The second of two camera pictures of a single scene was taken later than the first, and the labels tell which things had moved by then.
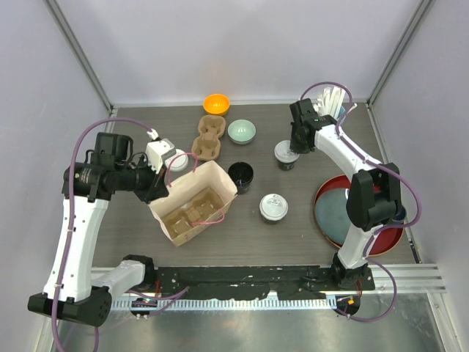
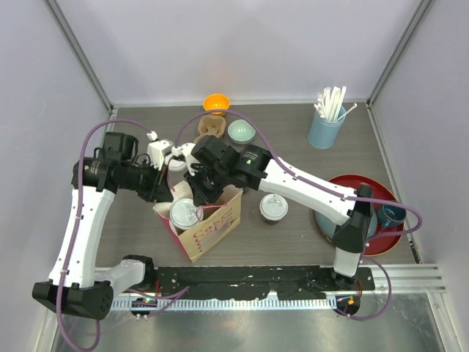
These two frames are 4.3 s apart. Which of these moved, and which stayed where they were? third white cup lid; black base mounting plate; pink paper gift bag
Moved: pink paper gift bag
Stayed: third white cup lid; black base mounting plate
